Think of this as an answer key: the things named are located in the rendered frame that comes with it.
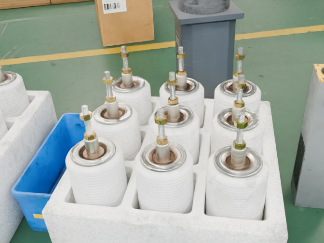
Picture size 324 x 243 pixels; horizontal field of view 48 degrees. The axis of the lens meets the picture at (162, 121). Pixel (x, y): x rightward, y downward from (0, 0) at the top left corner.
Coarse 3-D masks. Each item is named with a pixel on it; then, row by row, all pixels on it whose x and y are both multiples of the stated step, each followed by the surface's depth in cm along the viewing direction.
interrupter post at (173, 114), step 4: (168, 104) 67; (176, 104) 66; (168, 108) 67; (172, 108) 66; (176, 108) 66; (168, 112) 67; (172, 112) 67; (176, 112) 67; (168, 116) 68; (172, 116) 67; (176, 116) 67
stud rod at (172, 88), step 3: (171, 72) 63; (174, 72) 64; (171, 75) 63; (174, 75) 63; (171, 78) 64; (174, 78) 64; (171, 87) 65; (174, 87) 65; (171, 90) 65; (174, 90) 65; (171, 93) 65; (174, 93) 65; (171, 96) 66; (174, 96) 66
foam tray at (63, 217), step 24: (264, 120) 78; (144, 144) 74; (264, 144) 71; (72, 192) 66; (48, 216) 60; (72, 216) 59; (96, 216) 58; (120, 216) 58; (144, 216) 58; (168, 216) 58; (192, 216) 57; (216, 216) 57; (264, 216) 61; (72, 240) 63; (96, 240) 62; (120, 240) 60; (144, 240) 59; (168, 240) 58; (192, 240) 57; (216, 240) 56; (240, 240) 55; (264, 240) 55
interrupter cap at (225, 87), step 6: (222, 84) 77; (228, 84) 77; (246, 84) 77; (252, 84) 77; (222, 90) 75; (228, 90) 75; (246, 90) 75; (252, 90) 75; (234, 96) 73; (246, 96) 73
